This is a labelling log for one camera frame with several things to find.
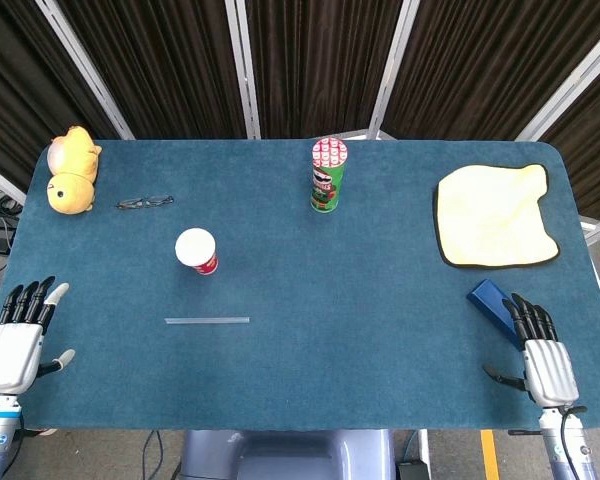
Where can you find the black-framed eyeglasses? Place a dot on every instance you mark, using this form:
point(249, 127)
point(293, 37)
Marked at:
point(155, 201)

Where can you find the blue rectangular box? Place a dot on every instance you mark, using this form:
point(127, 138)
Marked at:
point(490, 302)

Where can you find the yellow cloth with black edge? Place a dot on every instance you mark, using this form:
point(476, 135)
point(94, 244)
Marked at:
point(495, 215)

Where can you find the transparent plastic straw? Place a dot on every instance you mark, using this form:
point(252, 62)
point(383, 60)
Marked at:
point(207, 320)

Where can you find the red cup with white lid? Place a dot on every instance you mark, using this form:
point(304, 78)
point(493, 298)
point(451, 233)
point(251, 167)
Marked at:
point(195, 247)

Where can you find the right lavender robot arm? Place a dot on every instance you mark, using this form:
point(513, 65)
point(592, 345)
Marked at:
point(575, 450)

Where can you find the blue felt table cover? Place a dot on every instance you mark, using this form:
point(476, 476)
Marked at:
point(305, 325)

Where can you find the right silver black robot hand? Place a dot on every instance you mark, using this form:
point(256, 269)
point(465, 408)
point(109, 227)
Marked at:
point(547, 370)

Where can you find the lavender robot torso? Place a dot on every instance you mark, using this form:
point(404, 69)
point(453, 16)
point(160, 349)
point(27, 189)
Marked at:
point(285, 455)

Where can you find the yellow plush duck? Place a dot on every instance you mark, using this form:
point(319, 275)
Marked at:
point(72, 190)

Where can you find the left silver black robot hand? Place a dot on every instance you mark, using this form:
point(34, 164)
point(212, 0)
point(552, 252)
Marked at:
point(10, 350)

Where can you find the green Pringles can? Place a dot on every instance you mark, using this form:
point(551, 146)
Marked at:
point(327, 185)

